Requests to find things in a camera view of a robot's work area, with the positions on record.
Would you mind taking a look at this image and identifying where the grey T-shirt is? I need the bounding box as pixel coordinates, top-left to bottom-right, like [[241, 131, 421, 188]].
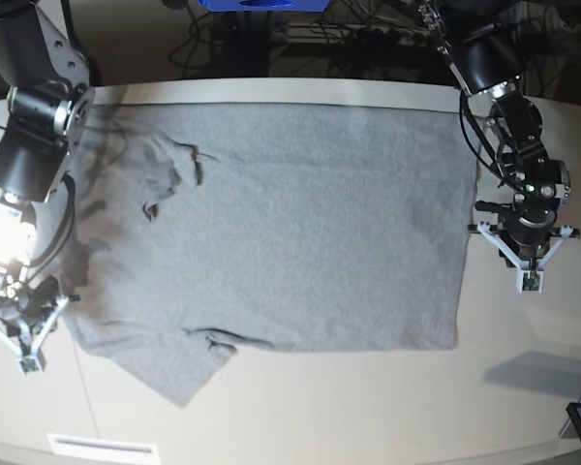
[[60, 104, 476, 407]]

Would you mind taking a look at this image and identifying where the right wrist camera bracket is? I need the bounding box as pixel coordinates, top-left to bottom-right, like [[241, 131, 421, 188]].
[[0, 294, 80, 377]]

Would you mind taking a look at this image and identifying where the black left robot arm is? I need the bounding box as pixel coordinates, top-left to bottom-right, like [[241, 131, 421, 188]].
[[417, 1, 573, 272]]

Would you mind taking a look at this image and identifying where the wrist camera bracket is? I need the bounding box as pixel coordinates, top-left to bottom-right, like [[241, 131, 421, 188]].
[[468, 222, 581, 294], [0, 294, 80, 377]]

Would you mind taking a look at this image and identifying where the white label strip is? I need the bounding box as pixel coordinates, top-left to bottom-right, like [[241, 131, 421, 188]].
[[47, 433, 159, 456]]

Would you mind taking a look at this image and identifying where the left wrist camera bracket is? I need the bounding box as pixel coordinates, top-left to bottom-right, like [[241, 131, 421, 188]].
[[468, 222, 581, 294]]

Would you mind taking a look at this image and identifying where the blue plastic mount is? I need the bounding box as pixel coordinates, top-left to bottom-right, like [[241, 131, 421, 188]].
[[199, 0, 330, 13]]

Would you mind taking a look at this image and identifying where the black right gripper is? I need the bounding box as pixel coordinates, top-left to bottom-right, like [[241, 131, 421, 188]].
[[0, 278, 59, 339]]

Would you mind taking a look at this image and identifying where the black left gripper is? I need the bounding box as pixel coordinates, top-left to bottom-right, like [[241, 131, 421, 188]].
[[498, 220, 555, 261]]

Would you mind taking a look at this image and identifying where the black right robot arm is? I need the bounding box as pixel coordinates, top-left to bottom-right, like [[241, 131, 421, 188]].
[[0, 1, 95, 271]]

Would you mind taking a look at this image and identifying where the white power strip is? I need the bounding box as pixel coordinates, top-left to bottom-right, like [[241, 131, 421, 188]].
[[272, 21, 432, 47]]

